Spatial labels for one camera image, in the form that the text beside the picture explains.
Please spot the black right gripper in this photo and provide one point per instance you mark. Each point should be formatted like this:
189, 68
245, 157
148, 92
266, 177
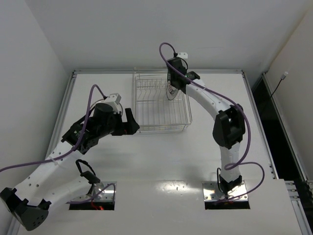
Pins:
174, 80

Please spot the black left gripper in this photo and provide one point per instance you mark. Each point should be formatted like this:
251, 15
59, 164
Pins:
124, 121

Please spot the white plate thin green rim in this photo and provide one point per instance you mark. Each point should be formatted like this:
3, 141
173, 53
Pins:
174, 95

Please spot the white plate wide green band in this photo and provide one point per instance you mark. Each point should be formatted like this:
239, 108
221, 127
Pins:
168, 86

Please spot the white plate orange sunburst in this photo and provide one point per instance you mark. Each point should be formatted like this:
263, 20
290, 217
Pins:
93, 105

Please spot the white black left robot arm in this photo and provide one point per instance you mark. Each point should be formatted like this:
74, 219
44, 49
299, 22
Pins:
59, 179

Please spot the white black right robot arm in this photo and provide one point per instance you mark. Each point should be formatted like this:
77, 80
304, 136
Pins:
229, 124

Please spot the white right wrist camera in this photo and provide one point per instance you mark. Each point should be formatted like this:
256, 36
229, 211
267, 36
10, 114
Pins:
183, 55

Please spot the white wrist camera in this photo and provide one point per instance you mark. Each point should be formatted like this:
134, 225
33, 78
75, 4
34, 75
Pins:
183, 55
114, 101

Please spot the metal wire dish rack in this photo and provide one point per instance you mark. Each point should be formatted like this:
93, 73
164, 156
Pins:
151, 108

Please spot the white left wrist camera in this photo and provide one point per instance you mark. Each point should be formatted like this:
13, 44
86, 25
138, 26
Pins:
114, 101

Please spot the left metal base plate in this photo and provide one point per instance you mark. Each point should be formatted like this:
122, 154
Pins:
101, 192

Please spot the metal base plate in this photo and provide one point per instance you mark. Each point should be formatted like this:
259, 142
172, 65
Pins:
101, 192
211, 192

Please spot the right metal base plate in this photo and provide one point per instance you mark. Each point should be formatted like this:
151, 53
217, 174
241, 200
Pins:
211, 192

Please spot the black cable white plug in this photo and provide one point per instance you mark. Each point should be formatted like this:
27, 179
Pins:
282, 78

